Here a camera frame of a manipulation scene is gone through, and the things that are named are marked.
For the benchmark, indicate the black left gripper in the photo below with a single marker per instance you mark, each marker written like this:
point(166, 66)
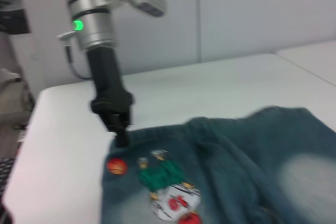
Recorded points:
point(107, 82)

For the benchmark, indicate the blue denim shorts with print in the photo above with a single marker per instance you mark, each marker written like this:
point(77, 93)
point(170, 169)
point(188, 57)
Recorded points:
point(236, 161)

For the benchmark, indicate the grey background clutter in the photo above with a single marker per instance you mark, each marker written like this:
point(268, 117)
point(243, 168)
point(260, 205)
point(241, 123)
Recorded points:
point(13, 95)

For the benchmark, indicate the dark background equipment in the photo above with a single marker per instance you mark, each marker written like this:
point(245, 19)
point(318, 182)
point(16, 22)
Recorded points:
point(13, 3)

